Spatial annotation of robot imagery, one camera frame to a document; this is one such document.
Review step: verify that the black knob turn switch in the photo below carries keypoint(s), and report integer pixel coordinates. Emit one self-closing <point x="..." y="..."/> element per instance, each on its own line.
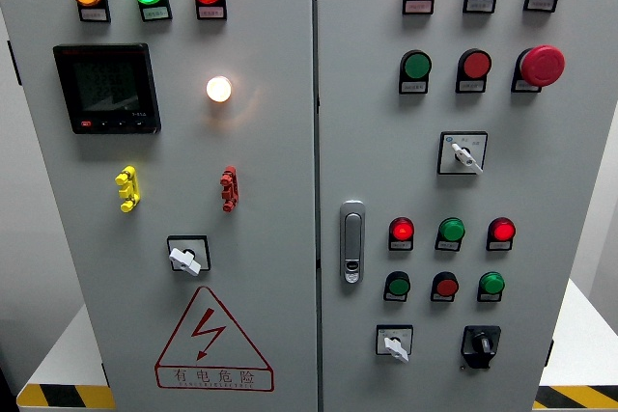
<point x="481" y="343"/>

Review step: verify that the pale grey cabinet door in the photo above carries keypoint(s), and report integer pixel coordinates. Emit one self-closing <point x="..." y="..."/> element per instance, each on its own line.
<point x="270" y="166"/>
<point x="376" y="142"/>

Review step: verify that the silver door lock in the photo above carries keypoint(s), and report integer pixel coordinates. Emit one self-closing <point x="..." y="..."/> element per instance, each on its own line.
<point x="352" y="238"/>

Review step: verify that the small red round lamp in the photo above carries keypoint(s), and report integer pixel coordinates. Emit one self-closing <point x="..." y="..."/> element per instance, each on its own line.
<point x="502" y="229"/>
<point x="402" y="229"/>

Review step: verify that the small label plate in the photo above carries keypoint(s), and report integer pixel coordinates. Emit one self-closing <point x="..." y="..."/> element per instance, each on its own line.
<point x="447" y="246"/>
<point x="94" y="15"/>
<point x="211" y="12"/>
<point x="418" y="6"/>
<point x="470" y="86"/>
<point x="413" y="87"/>
<point x="478" y="5"/>
<point x="395" y="297"/>
<point x="524" y="87"/>
<point x="155" y="13"/>
<point x="498" y="246"/>
<point x="488" y="297"/>
<point x="539" y="4"/>
<point x="441" y="297"/>
<point x="401" y="245"/>

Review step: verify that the white round lamp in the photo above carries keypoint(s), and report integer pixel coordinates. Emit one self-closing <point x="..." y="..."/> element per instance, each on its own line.
<point x="219" y="89"/>

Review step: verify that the small green push button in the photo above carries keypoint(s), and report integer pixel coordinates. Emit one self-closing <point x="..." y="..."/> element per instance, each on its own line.
<point x="399" y="285"/>

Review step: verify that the small green round lamp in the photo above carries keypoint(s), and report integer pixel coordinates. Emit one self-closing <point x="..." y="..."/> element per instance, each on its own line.
<point x="492" y="283"/>
<point x="452" y="229"/>

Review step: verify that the flat green push button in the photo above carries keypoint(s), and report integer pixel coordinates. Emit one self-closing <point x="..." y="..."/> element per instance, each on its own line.
<point x="417" y="64"/>

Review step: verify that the small red push button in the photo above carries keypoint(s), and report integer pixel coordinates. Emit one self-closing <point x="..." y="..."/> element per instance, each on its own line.
<point x="446" y="286"/>

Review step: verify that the red warning triangle sign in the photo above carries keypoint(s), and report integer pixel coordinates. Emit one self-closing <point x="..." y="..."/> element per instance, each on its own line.
<point x="208" y="330"/>

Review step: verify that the flat red push button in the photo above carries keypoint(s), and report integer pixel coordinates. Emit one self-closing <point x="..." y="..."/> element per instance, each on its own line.
<point x="476" y="64"/>

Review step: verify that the black display meter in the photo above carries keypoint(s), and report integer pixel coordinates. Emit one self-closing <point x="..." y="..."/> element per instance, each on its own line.
<point x="106" y="86"/>

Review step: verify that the large red stop button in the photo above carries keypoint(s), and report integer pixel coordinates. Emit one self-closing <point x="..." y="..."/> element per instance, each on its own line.
<point x="543" y="65"/>

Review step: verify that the black door hinge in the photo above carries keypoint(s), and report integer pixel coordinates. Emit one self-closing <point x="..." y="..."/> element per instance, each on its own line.
<point x="104" y="374"/>
<point x="14" y="62"/>
<point x="549" y="352"/>

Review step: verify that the black yellow striped tape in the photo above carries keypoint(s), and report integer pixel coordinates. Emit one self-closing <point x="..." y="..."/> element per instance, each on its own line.
<point x="63" y="396"/>
<point x="574" y="396"/>

